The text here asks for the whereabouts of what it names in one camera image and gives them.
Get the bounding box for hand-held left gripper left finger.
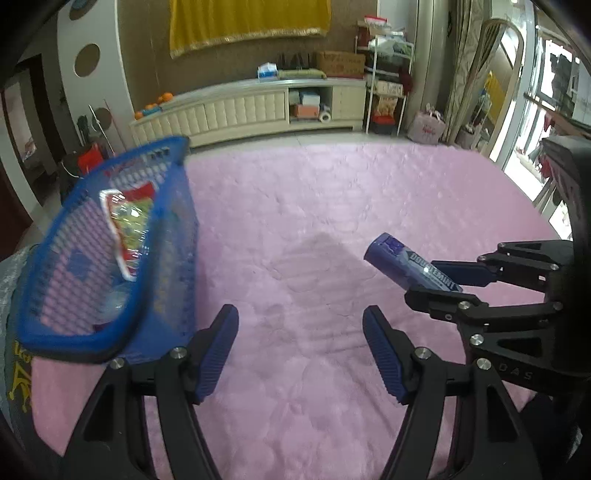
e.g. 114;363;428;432
65;305;239;480

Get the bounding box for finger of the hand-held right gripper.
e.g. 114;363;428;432
405;284;564;334
431;241;575;292

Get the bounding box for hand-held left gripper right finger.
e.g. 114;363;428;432
362;306;541;480

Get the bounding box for dark blue gum packet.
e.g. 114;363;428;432
364;233;464;294

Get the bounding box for blue plastic basket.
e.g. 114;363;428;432
10;135;200;365

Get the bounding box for red packet with yellow label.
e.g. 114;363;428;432
99;182;156;282

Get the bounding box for pink tote bag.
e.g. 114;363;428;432
406;104;447;145

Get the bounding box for pink tablecloth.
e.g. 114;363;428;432
30;138;578;480

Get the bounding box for wooden side table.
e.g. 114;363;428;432
526;92;591;139

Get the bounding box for patterned beige curtain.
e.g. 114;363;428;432
443;0;485;146

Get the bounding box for white metal storage rack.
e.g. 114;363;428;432
355;16;415;136

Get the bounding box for grey embroidered chair cover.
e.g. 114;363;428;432
0;244;40;444

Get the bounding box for glass sliding door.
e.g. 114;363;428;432
489;0;591;222

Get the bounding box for standing air conditioner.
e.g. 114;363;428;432
413;0;451;125

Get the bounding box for hanging clothes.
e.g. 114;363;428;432
549;53;583;112

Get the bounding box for black bag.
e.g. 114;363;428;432
58;152;88;206

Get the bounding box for red shopping bag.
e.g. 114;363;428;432
77;143;105;176

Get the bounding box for brown cardboard box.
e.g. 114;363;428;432
316;51;366;79

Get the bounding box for broom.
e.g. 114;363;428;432
105;98;129;153

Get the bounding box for cream media cabinet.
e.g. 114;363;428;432
128;78;369;149

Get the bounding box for green folded cloth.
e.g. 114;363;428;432
277;68;326;80

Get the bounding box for dark bottles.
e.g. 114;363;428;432
277;52;311;70

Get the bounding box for yellow cloth cover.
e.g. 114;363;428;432
168;0;333;59

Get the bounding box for round brown wall decor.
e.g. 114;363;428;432
75;44;101;78

